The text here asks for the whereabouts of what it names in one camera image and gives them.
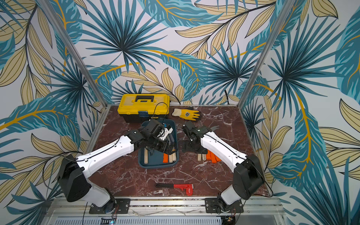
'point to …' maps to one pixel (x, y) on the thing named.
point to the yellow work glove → (187, 114)
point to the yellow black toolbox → (139, 108)
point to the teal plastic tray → (149, 158)
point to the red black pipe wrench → (189, 188)
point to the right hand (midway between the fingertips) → (192, 150)
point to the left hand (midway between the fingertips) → (170, 150)
